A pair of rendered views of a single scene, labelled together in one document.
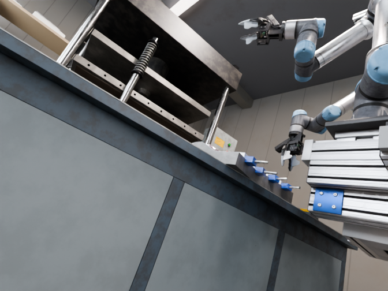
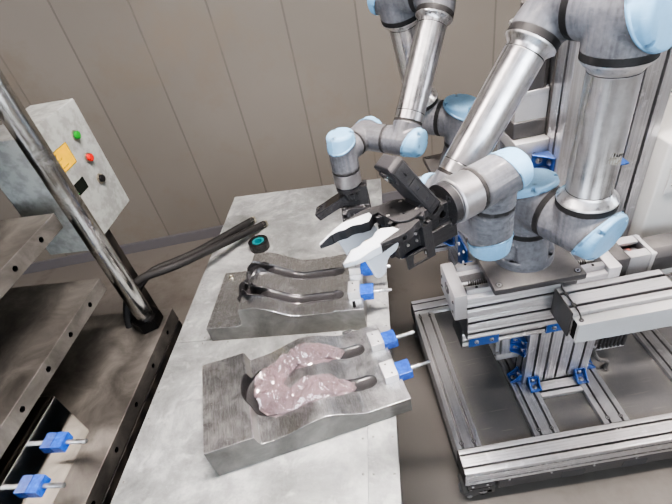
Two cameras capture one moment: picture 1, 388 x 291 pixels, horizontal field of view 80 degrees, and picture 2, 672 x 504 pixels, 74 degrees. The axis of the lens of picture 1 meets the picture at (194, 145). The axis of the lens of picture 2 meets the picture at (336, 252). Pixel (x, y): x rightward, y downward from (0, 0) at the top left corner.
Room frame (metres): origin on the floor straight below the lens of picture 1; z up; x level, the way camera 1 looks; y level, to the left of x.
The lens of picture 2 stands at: (0.54, 0.36, 1.84)
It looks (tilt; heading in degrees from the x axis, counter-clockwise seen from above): 39 degrees down; 309
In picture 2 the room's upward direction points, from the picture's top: 13 degrees counter-clockwise
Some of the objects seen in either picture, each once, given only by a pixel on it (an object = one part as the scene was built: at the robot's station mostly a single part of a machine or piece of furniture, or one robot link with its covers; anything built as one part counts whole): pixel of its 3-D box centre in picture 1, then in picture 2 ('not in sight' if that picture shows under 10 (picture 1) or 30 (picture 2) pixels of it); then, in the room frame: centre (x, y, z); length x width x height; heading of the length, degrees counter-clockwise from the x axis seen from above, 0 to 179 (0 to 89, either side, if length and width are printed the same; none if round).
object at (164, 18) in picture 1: (155, 69); not in sight; (1.84, 0.58, 1.75); 1.30 x 0.84 x 0.61; 118
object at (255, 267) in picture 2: not in sight; (288, 281); (1.33, -0.36, 0.92); 0.35 x 0.16 x 0.09; 28
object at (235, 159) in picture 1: (206, 161); (303, 387); (1.11, -0.09, 0.85); 0.50 x 0.26 x 0.11; 46
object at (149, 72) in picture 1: (143, 92); not in sight; (1.90, 0.61, 1.51); 1.10 x 0.70 x 0.05; 118
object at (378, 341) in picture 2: (262, 171); (392, 338); (0.96, -0.32, 0.85); 0.13 x 0.05 x 0.05; 46
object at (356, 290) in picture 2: (275, 178); (370, 291); (1.09, -0.44, 0.89); 0.13 x 0.05 x 0.05; 28
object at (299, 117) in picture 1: (299, 120); (343, 151); (1.15, -0.53, 1.31); 0.09 x 0.08 x 0.11; 86
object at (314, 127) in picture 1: (317, 124); (368, 136); (1.13, -0.62, 1.31); 0.11 x 0.11 x 0.08; 86
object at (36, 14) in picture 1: (45, 30); not in sight; (2.37, 2.14, 2.08); 0.39 x 0.37 x 0.10; 126
